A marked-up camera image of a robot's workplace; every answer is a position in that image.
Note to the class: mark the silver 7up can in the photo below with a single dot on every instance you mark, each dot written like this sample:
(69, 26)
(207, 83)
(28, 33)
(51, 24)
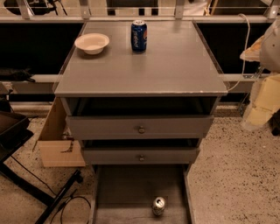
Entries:
(158, 206)

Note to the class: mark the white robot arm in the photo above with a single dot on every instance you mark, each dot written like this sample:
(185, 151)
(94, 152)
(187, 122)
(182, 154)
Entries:
(265, 92)

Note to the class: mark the grey drawer cabinet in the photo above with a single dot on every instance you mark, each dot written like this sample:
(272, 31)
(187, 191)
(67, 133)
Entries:
(175, 76)

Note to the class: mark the round top drawer knob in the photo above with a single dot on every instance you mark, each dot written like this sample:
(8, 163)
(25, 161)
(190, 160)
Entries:
(141, 129)

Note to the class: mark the round drawer knob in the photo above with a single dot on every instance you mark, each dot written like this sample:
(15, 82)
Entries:
(141, 158)
(141, 129)

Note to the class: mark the grey top drawer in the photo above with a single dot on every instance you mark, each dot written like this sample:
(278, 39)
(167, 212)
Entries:
(126, 127)

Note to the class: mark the round middle drawer knob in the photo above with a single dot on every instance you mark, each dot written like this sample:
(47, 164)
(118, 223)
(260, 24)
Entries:
(141, 158)

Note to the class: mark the grey middle drawer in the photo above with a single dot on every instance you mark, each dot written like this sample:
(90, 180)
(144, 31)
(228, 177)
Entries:
(130, 156)

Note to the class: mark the blue pepsi can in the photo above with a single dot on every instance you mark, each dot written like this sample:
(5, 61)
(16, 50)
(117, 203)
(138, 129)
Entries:
(138, 36)

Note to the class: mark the grey open bottom drawer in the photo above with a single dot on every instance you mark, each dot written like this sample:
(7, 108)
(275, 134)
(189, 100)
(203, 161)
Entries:
(123, 194)

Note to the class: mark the white bowl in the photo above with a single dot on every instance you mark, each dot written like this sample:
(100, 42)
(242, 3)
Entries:
(92, 43)

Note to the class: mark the cardboard box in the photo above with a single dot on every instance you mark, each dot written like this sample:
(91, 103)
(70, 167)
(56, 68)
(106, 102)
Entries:
(56, 145)

